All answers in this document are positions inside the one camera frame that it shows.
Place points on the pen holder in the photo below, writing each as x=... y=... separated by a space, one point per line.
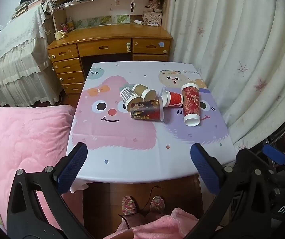
x=64 y=27

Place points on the white lace cover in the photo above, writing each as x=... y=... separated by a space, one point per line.
x=18 y=54

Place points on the yellow mug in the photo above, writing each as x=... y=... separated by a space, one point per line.
x=58 y=35

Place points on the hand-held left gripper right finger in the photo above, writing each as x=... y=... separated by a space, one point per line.
x=204 y=169

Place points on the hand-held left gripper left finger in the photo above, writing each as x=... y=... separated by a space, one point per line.
x=72 y=166

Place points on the small red paper cup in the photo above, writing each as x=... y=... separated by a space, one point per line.
x=175 y=98

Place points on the pink fluffy blanket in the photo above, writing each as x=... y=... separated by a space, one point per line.
x=20 y=134

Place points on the stack of books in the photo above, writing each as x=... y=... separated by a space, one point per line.
x=23 y=7

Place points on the cardboard box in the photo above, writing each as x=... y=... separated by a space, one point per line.
x=152 y=18

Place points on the cartoon tablecloth table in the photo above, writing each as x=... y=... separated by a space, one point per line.
x=132 y=149

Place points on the knitted slipper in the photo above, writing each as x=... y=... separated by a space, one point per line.
x=157 y=204
x=129 y=205

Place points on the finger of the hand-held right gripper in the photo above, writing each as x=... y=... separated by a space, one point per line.
x=246 y=159
x=274 y=154

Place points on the hanging key bunch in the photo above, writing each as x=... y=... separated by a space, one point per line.
x=132 y=7

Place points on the person's slippered feet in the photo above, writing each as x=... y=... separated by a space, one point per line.
x=146 y=205

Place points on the pink fleece robe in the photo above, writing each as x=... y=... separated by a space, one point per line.
x=162 y=225

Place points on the wooden desk hutch shelf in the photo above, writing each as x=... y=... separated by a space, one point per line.
x=102 y=5

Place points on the tall red paper cup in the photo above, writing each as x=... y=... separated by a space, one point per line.
x=191 y=102

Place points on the white leaf print curtain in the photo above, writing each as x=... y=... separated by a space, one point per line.
x=232 y=42

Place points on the brown paper cup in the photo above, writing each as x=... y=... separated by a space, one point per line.
x=142 y=90

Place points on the dark patterned red paper cup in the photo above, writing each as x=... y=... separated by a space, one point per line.
x=145 y=110

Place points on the wooden desk with drawers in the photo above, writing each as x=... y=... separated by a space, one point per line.
x=102 y=46

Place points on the white bottle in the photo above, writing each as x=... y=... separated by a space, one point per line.
x=138 y=22

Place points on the checked paper cup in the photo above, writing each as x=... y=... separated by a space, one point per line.
x=128 y=97

